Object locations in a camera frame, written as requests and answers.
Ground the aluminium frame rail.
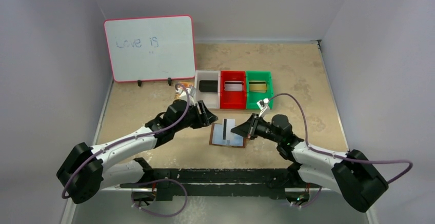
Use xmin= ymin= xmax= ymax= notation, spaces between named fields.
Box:
xmin=60 ymin=185 xmax=121 ymax=224

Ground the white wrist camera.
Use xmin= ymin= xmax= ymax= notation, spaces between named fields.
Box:
xmin=175 ymin=83 xmax=197 ymax=106
xmin=256 ymin=98 xmax=270 ymax=117

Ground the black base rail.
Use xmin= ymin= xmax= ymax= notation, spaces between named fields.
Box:
xmin=120 ymin=168 xmax=318 ymax=205

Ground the brown leather card holder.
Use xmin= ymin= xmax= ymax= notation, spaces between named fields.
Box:
xmin=209 ymin=124 xmax=246 ymax=148

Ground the orange patterned card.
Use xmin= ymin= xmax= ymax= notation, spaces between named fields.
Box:
xmin=175 ymin=82 xmax=193 ymax=101

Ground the black card in white bin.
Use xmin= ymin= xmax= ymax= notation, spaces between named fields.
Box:
xmin=199 ymin=80 xmax=219 ymax=93

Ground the green plastic bin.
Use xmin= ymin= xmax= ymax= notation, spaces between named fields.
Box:
xmin=246 ymin=71 xmax=274 ymax=110

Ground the white card with grey stripe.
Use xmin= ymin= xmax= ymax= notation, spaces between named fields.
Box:
xmin=222 ymin=118 xmax=235 ymax=141

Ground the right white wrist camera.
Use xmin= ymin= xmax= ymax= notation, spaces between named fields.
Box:
xmin=256 ymin=98 xmax=270 ymax=117

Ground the white plastic bin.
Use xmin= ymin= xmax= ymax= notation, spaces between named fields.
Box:
xmin=194 ymin=70 xmax=221 ymax=109

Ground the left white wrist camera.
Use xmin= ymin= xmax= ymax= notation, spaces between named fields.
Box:
xmin=175 ymin=83 xmax=197 ymax=106

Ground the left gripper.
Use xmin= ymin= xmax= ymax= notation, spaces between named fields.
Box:
xmin=173 ymin=100 xmax=217 ymax=132

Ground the silver card in red bin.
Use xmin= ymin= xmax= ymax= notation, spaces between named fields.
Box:
xmin=224 ymin=81 xmax=244 ymax=92

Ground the pink framed whiteboard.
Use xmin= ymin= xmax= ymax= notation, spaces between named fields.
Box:
xmin=103 ymin=14 xmax=196 ymax=83

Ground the gold card in green bin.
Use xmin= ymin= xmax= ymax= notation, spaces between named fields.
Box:
xmin=249 ymin=80 xmax=267 ymax=93

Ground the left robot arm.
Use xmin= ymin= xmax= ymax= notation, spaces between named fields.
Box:
xmin=56 ymin=99 xmax=218 ymax=204

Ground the red plastic bin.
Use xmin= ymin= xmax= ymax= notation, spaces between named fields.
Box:
xmin=220 ymin=71 xmax=247 ymax=110

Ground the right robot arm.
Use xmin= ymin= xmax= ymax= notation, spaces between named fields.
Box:
xmin=231 ymin=114 xmax=389 ymax=213

